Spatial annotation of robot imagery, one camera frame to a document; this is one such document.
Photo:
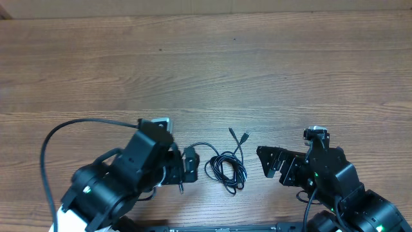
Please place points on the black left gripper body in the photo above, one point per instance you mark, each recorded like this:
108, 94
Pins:
173, 173

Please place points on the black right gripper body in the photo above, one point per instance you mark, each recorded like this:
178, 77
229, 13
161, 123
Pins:
297, 174

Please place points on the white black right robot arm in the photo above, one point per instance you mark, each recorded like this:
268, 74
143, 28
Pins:
338, 200

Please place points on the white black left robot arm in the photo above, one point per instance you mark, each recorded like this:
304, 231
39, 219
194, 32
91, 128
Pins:
102, 192

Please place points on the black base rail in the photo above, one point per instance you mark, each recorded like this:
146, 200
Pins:
278, 227

